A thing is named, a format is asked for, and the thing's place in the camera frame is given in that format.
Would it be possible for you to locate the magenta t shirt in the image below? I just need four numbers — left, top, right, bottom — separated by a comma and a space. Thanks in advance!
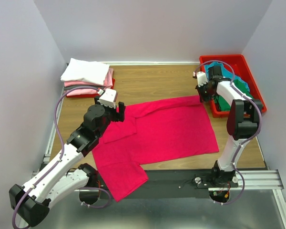
92, 95, 219, 201

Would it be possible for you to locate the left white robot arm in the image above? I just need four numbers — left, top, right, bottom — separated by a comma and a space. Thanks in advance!
9, 100, 125, 229

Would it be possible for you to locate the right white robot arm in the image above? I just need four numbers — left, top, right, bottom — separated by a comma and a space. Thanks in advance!
193, 66, 263, 187

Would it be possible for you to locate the green t shirt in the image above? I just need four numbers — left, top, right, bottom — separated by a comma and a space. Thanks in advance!
214, 79, 253, 112

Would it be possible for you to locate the blue t shirt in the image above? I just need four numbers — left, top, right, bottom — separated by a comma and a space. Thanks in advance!
204, 61, 250, 92

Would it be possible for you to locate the red folded t shirt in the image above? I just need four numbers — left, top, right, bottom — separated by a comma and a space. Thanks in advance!
63, 78, 115, 98

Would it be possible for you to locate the pink folded t shirt lower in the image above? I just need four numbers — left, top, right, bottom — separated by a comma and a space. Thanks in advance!
64, 86, 112, 98

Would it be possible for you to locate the red plastic bin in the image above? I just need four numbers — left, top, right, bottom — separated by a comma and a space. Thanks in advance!
199, 54, 267, 113

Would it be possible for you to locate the white folded t shirt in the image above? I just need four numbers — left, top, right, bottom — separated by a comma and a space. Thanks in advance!
61, 58, 110, 85

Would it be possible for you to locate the grey folded t shirt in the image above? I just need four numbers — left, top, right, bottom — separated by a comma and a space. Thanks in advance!
63, 84, 106, 91

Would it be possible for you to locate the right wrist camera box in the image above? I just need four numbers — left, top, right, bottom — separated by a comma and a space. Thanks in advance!
193, 72, 209, 87

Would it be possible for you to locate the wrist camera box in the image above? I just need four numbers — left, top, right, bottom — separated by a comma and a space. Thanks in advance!
193, 72, 209, 87
97, 88, 118, 108

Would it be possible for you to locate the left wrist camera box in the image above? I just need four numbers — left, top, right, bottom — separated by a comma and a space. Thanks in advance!
97, 88, 118, 108

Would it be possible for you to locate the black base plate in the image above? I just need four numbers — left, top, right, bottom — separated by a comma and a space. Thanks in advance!
83, 167, 238, 202

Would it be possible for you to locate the aluminium frame rail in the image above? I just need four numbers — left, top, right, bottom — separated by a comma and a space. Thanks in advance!
28, 169, 284, 192

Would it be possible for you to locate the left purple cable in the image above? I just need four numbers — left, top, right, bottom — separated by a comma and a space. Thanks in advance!
11, 86, 111, 229

